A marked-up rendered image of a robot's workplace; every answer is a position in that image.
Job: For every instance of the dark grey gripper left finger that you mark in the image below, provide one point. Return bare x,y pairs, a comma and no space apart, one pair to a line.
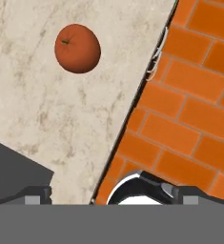
34,193

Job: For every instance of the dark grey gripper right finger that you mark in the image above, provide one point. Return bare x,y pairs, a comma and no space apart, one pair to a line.
193,192

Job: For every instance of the black and white round object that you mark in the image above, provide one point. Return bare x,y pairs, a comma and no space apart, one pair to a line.
142,187

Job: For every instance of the orange round fruit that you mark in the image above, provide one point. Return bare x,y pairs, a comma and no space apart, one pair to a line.
77,48

